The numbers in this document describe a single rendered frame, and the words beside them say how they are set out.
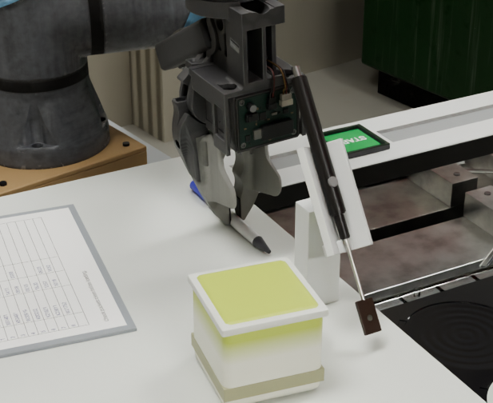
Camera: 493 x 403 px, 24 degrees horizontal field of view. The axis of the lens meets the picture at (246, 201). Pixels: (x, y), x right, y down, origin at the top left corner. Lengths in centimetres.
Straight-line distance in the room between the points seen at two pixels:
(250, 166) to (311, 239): 14
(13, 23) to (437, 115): 46
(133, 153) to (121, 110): 223
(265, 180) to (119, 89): 260
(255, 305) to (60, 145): 59
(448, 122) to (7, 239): 49
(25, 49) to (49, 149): 11
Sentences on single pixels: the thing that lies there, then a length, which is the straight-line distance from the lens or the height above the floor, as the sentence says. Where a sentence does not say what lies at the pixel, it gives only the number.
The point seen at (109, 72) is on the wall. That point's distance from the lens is 351.
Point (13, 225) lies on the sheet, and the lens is 101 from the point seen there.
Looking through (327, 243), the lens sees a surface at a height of 104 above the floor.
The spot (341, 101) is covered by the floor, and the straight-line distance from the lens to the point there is 378.
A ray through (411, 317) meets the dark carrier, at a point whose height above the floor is 90.
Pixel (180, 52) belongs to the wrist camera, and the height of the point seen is 111.
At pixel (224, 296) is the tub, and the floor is 103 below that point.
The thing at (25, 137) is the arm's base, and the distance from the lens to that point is 132.
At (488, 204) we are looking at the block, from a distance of 118.
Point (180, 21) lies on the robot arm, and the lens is 130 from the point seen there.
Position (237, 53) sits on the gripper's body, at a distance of 87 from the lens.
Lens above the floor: 145
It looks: 28 degrees down
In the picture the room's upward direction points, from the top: straight up
